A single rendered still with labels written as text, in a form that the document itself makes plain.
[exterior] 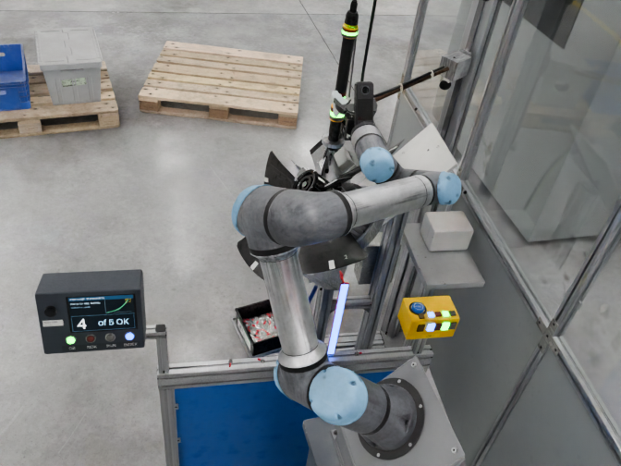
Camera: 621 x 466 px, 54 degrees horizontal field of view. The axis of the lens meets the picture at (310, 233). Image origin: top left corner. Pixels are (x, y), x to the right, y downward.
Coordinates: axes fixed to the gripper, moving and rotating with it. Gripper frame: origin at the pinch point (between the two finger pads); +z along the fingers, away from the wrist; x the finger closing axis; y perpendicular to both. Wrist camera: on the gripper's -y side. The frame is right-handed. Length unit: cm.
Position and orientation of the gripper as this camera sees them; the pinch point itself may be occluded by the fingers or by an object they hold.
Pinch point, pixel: (350, 91)
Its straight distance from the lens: 171.3
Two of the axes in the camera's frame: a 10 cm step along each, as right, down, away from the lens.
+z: -1.5, -6.5, 7.4
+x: 9.8, -0.2, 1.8
